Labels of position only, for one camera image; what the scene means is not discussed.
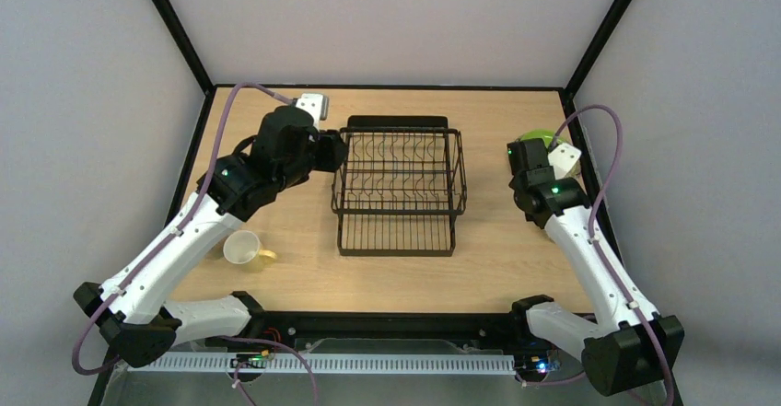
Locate black wire dish rack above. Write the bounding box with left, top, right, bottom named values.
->
left=332, top=115, right=467, bottom=257

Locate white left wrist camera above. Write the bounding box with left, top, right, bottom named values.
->
left=293, top=93, right=330, bottom=127

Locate black aluminium frame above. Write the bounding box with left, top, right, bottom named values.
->
left=87, top=0, right=684, bottom=406

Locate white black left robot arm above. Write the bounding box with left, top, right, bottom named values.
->
left=74, top=106, right=348, bottom=367

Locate white slotted cable duct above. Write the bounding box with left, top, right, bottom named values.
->
left=138, top=352, right=515, bottom=376

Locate right controller board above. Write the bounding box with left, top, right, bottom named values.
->
left=514, top=350, right=561, bottom=374

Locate yellow handled mug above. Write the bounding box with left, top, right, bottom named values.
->
left=222, top=230, right=278, bottom=273

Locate green plate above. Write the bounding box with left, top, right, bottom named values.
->
left=517, top=129, right=570, bottom=151

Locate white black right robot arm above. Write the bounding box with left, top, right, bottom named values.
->
left=507, top=138, right=684, bottom=397

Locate controller board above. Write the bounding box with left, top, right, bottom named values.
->
left=514, top=350, right=561, bottom=374
left=229, top=353, right=273, bottom=369

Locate left controller board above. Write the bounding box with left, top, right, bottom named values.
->
left=229, top=353, right=273, bottom=369

